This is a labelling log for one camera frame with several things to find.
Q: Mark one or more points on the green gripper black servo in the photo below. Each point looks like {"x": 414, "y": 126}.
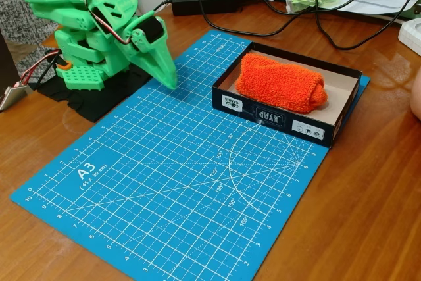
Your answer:
{"x": 148, "y": 53}

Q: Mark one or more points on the orange fuzzy sock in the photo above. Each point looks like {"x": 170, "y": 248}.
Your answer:
{"x": 279, "y": 83}

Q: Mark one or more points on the green 3D-printed robot arm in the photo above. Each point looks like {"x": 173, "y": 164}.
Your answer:
{"x": 75, "y": 31}

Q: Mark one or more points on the white 3D-printed plastic block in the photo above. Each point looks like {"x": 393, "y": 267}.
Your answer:
{"x": 411, "y": 35}

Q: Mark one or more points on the large black power adapter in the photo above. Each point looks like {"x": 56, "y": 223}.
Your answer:
{"x": 204, "y": 1}

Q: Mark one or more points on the black cardboard box tray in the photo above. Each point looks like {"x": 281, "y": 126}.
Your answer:
{"x": 273, "y": 119}

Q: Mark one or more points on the grey speckled fabric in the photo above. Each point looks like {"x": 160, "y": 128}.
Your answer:
{"x": 16, "y": 21}

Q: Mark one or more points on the silver controller box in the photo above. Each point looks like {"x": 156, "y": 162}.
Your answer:
{"x": 11, "y": 96}

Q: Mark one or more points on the blue A3 cutting mat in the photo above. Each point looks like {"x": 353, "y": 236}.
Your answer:
{"x": 131, "y": 228}

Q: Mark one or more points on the person bare skin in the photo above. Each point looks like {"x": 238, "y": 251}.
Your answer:
{"x": 417, "y": 93}

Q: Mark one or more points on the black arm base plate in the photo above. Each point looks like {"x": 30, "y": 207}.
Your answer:
{"x": 92, "y": 103}

